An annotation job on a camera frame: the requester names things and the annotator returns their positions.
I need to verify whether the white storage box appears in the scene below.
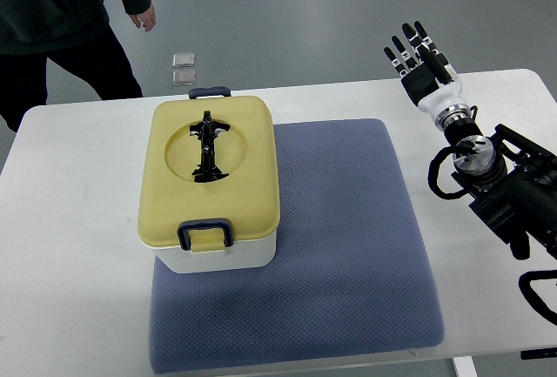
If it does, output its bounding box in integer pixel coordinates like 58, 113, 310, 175
151, 231, 277, 273

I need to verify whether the black bracket at table edge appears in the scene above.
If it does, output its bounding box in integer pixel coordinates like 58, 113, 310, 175
520, 347, 557, 360

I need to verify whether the person in dark clothes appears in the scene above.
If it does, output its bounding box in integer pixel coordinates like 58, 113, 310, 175
1, 0, 143, 131

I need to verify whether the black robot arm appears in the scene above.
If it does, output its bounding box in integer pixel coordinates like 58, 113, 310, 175
384, 22, 556, 259

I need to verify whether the white table leg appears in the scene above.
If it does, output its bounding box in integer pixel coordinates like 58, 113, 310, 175
452, 356, 478, 377

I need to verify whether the black cable loop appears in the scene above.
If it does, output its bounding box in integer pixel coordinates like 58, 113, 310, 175
518, 269, 557, 329

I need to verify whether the blue grey cushion mat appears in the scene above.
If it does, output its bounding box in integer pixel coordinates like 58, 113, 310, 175
149, 118, 444, 374

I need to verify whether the upper metal floor plate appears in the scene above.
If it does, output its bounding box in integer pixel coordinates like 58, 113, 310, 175
172, 51, 195, 68

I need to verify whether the person's bare hand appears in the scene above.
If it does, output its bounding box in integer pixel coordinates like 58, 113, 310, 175
130, 4, 157, 32

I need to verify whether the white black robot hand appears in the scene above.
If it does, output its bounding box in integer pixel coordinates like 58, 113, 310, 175
383, 21, 466, 118

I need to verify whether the yellow box lid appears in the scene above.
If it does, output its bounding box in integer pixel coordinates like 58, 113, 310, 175
138, 96, 280, 252

